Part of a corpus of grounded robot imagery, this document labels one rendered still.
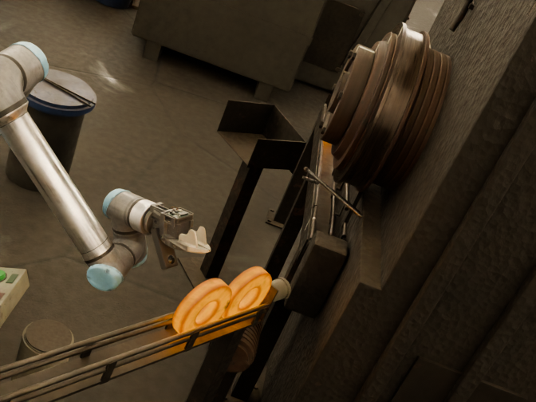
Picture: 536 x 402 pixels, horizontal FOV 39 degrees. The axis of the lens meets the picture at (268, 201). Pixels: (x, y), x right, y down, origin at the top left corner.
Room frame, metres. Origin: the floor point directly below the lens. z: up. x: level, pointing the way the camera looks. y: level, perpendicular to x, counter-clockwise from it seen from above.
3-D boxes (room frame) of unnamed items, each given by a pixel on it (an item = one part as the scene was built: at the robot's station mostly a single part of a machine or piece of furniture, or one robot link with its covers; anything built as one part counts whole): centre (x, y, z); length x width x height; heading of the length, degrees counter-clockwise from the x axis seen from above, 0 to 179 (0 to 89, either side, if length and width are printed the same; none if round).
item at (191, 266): (2.49, 0.12, 0.36); 0.26 x 0.20 x 0.72; 39
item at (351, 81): (1.97, -0.08, 1.11); 0.28 x 0.06 x 0.28; 4
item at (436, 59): (1.99, -0.26, 1.11); 0.47 x 0.10 x 0.47; 4
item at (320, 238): (1.75, -0.21, 0.68); 0.11 x 0.08 x 0.24; 94
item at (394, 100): (1.98, -0.18, 1.11); 0.47 x 0.06 x 0.47; 4
